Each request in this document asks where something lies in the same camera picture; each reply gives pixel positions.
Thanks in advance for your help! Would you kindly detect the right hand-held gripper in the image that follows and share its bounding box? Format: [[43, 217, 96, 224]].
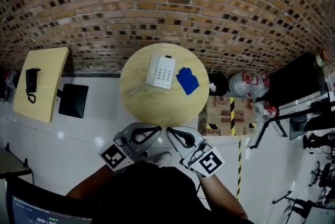
[[166, 126, 226, 179]]

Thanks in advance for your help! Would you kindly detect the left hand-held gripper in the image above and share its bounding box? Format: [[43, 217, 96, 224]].
[[98, 122, 163, 173]]

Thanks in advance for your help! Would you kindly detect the blue cloth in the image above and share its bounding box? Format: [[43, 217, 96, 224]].
[[175, 66, 200, 97]]

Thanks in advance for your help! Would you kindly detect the white desk telephone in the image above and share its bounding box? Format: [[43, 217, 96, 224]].
[[145, 53, 177, 89]]

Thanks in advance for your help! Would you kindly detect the person's right forearm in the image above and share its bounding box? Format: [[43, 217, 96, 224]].
[[199, 172, 249, 220]]

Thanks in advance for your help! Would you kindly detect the person's left forearm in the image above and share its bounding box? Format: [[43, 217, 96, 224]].
[[65, 165, 116, 200]]

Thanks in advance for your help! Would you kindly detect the white telephone handset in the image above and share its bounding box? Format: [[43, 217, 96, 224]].
[[146, 54, 161, 86]]

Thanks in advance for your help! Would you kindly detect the round wooden table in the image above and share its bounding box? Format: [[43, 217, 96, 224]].
[[119, 42, 210, 128]]

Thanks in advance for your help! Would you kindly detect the printed cardboard box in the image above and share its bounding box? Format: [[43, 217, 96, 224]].
[[197, 95, 259, 137]]

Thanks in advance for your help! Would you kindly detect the person's black shirt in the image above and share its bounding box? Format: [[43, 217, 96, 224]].
[[65, 159, 255, 224]]

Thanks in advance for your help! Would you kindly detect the yellow black striped tape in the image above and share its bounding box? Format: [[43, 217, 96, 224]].
[[229, 96, 243, 200]]

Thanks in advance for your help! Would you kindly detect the black trash bin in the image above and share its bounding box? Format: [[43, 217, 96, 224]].
[[208, 72, 230, 97]]

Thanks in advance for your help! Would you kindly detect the black metal desk leg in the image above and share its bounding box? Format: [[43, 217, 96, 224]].
[[249, 112, 289, 151]]

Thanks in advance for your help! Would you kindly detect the clear plastic bag red print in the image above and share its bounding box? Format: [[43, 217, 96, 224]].
[[228, 71, 271, 99]]

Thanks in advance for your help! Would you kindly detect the small clear bag red print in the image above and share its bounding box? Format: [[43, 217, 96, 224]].
[[253, 100, 278, 124]]

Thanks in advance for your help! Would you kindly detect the grey computer case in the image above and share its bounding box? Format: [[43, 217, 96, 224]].
[[288, 115, 309, 140]]

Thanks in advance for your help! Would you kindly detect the rectangular wooden table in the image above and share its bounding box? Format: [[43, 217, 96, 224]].
[[12, 46, 70, 124]]

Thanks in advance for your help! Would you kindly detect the black telephone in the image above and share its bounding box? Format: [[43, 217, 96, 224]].
[[25, 68, 41, 105]]

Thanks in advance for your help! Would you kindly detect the black metal floor stand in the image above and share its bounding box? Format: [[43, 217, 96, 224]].
[[271, 189, 335, 224]]

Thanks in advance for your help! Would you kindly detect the dark computer monitor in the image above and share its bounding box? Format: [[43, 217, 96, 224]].
[[5, 172, 94, 224]]

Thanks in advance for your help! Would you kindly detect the black office chair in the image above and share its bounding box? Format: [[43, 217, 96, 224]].
[[303, 132, 335, 188]]

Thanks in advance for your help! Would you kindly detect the telephone cord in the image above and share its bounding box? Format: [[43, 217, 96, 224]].
[[125, 86, 163, 97]]

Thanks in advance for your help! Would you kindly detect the grey desk with black frame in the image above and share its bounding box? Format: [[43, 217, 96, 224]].
[[0, 142, 34, 185]]

